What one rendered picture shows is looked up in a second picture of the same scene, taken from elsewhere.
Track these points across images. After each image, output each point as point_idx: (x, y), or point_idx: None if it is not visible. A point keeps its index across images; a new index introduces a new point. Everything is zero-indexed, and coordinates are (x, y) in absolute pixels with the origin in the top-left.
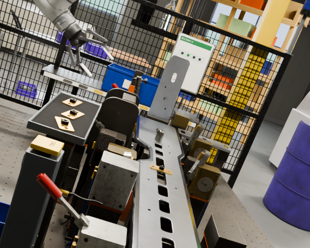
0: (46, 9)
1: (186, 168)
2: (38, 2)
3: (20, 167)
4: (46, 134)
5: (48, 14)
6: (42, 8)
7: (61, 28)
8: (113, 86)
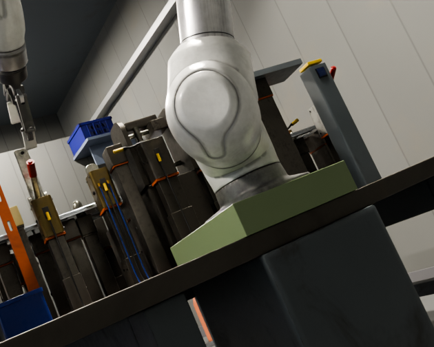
0: (24, 22)
1: (106, 227)
2: (20, 6)
3: (327, 75)
4: (271, 91)
5: (24, 32)
6: (22, 19)
7: (27, 59)
8: (34, 163)
